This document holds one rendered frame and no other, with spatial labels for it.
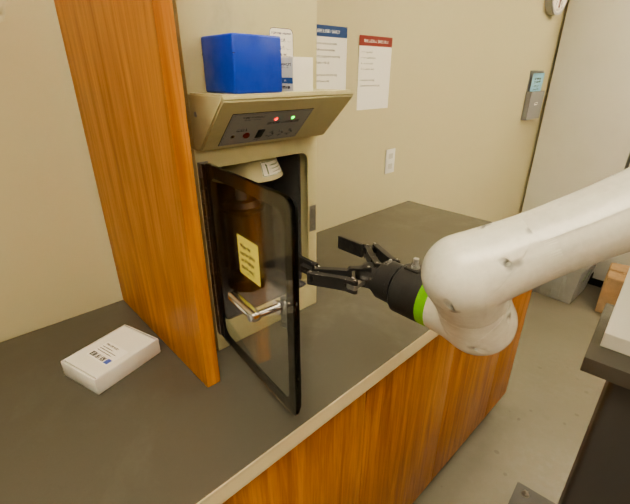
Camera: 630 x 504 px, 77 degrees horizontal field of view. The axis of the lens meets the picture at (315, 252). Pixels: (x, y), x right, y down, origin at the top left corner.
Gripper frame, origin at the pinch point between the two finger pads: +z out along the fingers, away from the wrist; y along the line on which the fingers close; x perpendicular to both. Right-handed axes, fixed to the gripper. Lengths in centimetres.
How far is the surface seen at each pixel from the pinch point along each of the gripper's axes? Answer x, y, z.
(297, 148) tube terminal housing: -18.5, -8.0, 16.2
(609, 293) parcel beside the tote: 103, -255, -23
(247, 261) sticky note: -4.7, 19.4, -1.6
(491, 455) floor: 120, -87, -20
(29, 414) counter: 26, 54, 25
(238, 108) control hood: -29.0, 13.9, 6.0
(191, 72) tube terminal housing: -34.6, 16.5, 16.2
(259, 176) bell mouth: -13.2, 1.8, 18.2
